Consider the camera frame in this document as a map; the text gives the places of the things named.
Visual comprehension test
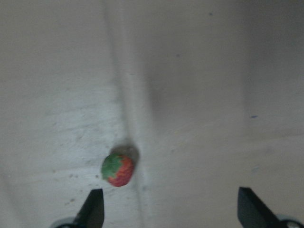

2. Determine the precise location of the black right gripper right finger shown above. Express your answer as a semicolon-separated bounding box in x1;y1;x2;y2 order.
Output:
237;187;280;228

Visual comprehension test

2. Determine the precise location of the strawberry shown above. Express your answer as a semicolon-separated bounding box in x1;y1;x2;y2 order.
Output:
101;153;135;187

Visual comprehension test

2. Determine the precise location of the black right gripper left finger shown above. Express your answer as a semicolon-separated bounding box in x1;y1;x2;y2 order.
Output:
74;189;105;228

